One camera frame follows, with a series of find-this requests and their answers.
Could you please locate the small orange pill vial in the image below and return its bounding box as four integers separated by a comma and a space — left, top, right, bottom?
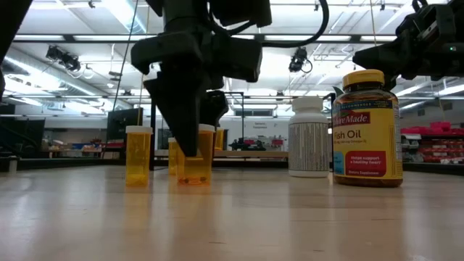
125, 125, 154, 189
167, 137, 179, 176

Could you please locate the white plastic medicine bottle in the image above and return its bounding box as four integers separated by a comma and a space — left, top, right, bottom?
288, 96, 330, 178

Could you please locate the black background monitor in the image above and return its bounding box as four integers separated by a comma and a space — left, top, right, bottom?
107, 107, 144, 142

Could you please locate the yellow-capped fish oil bottle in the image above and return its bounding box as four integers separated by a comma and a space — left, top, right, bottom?
331, 69, 404, 189

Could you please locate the black aluminium rig frame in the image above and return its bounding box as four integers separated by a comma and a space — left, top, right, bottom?
0, 156, 464, 174

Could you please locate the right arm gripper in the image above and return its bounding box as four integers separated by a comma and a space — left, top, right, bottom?
352, 4, 446, 91

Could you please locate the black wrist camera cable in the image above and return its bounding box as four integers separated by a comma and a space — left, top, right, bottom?
259, 0, 330, 49

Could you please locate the wooden shelf with black frame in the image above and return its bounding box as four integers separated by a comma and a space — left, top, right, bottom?
149, 91, 334, 171

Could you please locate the rack of red bins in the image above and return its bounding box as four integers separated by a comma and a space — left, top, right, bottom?
400, 121, 464, 164

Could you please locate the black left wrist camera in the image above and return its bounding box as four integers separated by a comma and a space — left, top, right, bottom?
208, 0, 273, 29

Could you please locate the black ceiling-mounted device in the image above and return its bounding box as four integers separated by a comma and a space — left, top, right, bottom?
289, 46, 313, 73
45, 45, 83, 73

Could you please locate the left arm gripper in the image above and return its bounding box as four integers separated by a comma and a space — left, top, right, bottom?
130, 0, 264, 158

